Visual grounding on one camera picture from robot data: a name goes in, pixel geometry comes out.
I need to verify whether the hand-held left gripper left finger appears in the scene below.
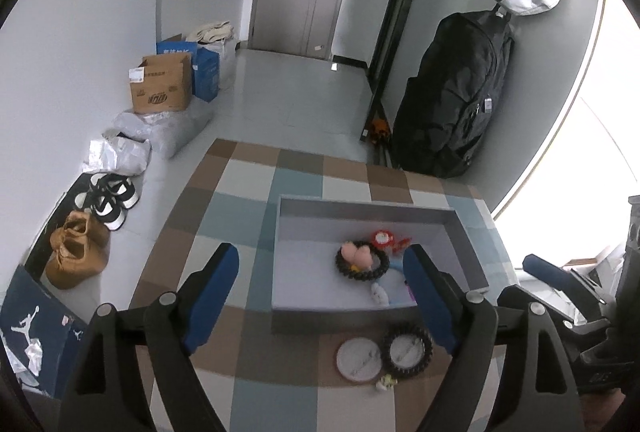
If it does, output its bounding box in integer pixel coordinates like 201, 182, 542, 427
57, 243, 240, 432

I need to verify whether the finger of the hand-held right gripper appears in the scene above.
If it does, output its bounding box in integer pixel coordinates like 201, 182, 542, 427
522, 254, 612, 329

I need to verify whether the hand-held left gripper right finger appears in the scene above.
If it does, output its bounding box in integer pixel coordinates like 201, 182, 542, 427
402, 244, 586, 432

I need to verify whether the light blue ring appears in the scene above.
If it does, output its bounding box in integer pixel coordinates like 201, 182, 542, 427
387, 259, 409, 305

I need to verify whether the black spiral hair tie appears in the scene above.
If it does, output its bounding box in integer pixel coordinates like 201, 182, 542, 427
334, 239, 391, 283

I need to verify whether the pink pig toy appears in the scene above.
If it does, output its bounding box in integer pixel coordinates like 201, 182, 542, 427
340, 241, 375, 271

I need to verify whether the grey box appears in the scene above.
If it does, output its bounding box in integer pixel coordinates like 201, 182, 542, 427
270, 194, 490, 334

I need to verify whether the white round disc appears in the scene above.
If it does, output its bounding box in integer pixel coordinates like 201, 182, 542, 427
336, 337, 383, 383
391, 334, 426, 363

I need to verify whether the checkered floor mat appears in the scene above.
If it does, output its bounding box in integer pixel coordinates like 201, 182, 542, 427
130, 139, 523, 432

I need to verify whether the bright window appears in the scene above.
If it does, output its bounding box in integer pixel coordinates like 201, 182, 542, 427
492, 0, 640, 263

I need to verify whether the brown suede shoe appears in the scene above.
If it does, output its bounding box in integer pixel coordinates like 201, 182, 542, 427
64, 211, 111, 253
46, 227, 110, 290

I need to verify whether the black white sneakers pair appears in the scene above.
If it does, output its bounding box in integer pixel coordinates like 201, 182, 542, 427
75, 191, 126, 231

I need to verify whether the black and white sandal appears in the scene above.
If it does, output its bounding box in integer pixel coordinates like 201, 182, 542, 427
90, 173, 140, 209

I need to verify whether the white crumpled parcel bag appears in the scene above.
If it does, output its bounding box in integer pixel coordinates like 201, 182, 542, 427
85, 137, 152, 176

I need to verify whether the clear plastic bag bundle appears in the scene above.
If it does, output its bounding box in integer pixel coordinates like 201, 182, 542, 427
102, 102, 216, 159

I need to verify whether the black doormat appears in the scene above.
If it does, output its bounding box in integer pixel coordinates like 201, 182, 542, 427
25, 172, 97, 273

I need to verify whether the dark blue shoe box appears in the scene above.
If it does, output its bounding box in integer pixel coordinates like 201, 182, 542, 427
0, 264, 89, 400

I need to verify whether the orange tool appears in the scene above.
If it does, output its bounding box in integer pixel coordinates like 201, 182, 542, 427
365, 117, 391, 145

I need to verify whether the black backpack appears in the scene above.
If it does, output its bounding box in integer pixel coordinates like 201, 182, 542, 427
392, 9, 516, 179

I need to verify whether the blue cardboard box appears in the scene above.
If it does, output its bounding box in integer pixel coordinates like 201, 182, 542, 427
156, 40, 201, 58
192, 48, 221, 103

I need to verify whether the white plastic bag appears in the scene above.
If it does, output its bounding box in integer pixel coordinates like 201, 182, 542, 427
200, 39, 239, 90

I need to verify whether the black metal stand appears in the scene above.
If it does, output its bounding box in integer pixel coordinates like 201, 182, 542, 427
359, 0, 439, 147

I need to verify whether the black ring with disc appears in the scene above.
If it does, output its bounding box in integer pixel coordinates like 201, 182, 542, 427
382, 323, 434, 369

